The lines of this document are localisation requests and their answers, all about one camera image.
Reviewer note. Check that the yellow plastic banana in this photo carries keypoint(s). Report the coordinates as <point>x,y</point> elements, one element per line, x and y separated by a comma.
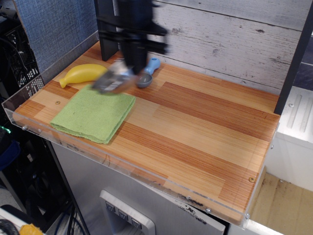
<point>82,73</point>

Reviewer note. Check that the green folded cloth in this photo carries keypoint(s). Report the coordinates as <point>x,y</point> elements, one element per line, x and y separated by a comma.
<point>92,115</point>

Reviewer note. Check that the left dark vertical post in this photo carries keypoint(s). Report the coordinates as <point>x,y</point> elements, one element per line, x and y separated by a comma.
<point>104,8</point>

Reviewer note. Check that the yellow black object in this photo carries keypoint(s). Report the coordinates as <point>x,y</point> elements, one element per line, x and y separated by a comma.
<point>30,229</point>

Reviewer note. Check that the right dark vertical post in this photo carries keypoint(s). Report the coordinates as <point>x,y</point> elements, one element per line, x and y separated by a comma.
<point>296,61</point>

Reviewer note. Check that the clear acrylic table guard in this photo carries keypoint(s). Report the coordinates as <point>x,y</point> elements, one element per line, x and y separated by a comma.
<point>203,143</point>

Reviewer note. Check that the silver toy fridge cabinet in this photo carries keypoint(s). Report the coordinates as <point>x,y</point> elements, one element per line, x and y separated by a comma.
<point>88,178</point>

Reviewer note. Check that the black plastic crate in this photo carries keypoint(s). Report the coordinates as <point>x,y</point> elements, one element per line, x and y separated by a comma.
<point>19,63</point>

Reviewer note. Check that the steel colander bowl with handles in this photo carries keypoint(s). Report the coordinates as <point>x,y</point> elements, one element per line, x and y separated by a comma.
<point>117,79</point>

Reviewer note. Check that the white ribbed appliance top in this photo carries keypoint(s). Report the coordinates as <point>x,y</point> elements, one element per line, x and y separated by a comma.
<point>297,117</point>

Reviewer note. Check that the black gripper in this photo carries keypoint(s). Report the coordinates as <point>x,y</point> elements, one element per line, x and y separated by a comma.
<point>138,33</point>

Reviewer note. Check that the grey dispenser button panel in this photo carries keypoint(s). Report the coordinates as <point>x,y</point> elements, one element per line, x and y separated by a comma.
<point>124,219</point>

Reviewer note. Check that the dark vertical post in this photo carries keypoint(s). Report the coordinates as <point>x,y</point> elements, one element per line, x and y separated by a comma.
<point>104,8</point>
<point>296,61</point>

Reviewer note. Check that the blue handled grey spoon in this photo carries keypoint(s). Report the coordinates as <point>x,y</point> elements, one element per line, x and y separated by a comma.
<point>146,78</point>

